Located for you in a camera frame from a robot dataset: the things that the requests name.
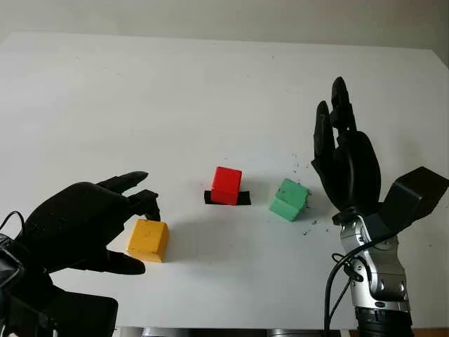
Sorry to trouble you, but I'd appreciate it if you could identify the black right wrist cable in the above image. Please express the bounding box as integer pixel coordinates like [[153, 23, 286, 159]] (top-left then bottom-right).
[[323, 242, 366, 337]]

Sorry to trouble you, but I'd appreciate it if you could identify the red wooden block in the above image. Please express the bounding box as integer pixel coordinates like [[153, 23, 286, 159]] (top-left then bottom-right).
[[210, 166, 243, 206]]

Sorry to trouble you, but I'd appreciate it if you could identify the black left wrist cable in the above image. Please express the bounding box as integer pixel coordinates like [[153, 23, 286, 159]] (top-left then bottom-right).
[[0, 210, 26, 244]]

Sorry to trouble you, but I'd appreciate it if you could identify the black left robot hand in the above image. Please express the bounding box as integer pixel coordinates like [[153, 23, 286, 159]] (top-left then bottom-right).
[[21, 171, 163, 276]]

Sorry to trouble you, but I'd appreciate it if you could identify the grey robot torso edge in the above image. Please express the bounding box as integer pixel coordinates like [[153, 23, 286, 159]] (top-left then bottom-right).
[[117, 326, 357, 337]]

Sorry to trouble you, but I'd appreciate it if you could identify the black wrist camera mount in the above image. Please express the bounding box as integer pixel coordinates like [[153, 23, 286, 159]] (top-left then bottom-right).
[[364, 166, 449, 244], [0, 234, 119, 337]]

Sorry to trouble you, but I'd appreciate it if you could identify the black tape strip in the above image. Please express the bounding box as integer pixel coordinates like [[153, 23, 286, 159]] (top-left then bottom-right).
[[203, 190, 251, 206]]

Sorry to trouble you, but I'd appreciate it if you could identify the yellow wooden block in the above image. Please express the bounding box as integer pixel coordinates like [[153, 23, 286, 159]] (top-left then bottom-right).
[[126, 218, 170, 264]]

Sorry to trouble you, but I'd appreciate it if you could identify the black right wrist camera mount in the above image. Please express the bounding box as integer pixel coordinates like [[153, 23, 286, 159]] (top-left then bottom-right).
[[364, 166, 449, 244]]

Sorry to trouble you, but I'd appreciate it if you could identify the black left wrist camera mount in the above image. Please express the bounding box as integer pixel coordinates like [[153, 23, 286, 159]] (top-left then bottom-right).
[[0, 234, 119, 337]]

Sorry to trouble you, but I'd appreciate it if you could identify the green wooden block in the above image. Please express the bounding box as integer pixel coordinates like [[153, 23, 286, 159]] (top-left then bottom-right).
[[268, 178, 312, 223]]

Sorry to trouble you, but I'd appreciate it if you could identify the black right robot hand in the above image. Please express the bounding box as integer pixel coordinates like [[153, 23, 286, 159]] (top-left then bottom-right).
[[310, 77, 382, 216]]

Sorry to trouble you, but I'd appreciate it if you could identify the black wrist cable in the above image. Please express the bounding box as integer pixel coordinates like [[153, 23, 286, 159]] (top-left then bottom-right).
[[323, 242, 366, 337], [0, 210, 26, 244]]

